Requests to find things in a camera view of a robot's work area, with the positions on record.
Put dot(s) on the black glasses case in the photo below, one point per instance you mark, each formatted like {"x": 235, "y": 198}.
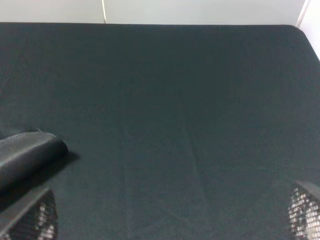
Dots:
{"x": 22, "y": 154}

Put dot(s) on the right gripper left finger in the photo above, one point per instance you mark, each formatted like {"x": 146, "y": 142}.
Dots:
{"x": 32, "y": 217}

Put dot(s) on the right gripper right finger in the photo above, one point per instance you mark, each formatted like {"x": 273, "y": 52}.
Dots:
{"x": 304, "y": 211}

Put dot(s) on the black tablecloth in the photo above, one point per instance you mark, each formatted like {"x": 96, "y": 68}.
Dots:
{"x": 175, "y": 132}

